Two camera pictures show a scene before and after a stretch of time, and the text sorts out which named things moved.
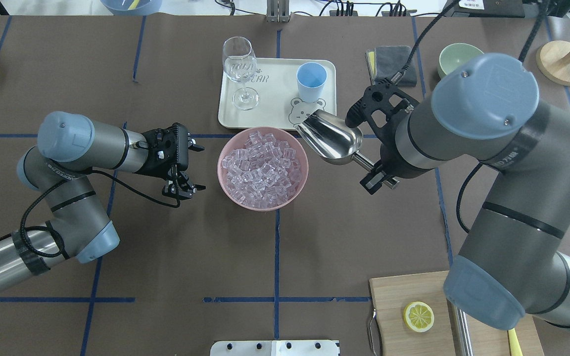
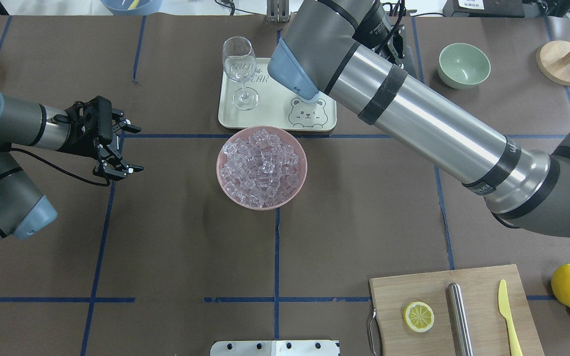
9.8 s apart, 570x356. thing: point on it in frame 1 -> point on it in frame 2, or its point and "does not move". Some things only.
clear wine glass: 239,63 does not move
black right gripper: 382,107 -> 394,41
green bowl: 453,55 does not move
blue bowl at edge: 132,7 does not move
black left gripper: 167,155 -> 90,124
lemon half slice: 418,316 does not move
